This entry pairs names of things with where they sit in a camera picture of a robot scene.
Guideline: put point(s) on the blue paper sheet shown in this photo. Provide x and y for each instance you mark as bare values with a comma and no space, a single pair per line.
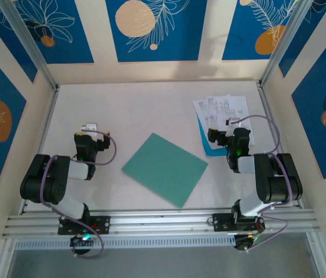
207,148

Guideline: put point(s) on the drawing sheet with red stamp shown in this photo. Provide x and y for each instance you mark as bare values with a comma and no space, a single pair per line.
238,104

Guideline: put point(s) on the green folder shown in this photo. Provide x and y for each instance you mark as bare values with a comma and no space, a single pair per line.
165,171

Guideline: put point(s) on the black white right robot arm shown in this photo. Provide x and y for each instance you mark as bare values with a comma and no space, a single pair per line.
278,185

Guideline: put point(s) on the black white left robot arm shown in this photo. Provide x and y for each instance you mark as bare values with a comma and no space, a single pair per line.
38,179

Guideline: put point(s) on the small circuit board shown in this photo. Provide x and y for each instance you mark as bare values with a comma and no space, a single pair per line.
248,241
82,239

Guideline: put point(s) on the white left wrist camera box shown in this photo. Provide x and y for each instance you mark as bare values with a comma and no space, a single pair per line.
89,126

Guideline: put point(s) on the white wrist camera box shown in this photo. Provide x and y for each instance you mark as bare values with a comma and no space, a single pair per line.
89,126
232,121

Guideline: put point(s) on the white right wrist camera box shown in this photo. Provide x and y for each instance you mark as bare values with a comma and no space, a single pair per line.
232,121

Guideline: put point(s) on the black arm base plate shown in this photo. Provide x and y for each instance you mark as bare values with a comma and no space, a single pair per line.
222,222
102,224

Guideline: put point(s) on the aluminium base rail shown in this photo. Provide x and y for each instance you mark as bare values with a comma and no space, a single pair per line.
162,220

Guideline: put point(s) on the aluminium frame post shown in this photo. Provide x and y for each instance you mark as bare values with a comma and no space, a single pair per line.
26,43
284,40

